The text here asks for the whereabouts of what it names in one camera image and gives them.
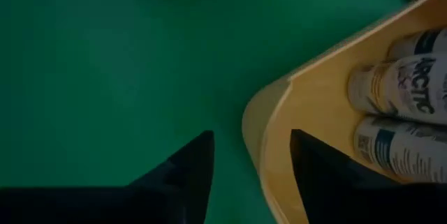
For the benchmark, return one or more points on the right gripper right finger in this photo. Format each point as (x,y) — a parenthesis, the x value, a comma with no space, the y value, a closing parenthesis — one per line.
(342,199)

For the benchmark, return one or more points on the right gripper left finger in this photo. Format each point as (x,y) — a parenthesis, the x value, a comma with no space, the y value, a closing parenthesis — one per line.
(157,203)

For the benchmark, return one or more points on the white Celsius can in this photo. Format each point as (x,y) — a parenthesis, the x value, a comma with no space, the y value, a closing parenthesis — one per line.
(401,147)
(401,88)
(419,42)

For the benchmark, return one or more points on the yellow plastic bin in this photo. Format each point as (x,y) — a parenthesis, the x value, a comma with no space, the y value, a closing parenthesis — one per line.
(314,105)

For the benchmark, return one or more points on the green table mat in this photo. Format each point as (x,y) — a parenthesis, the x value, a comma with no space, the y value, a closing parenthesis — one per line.
(139,60)

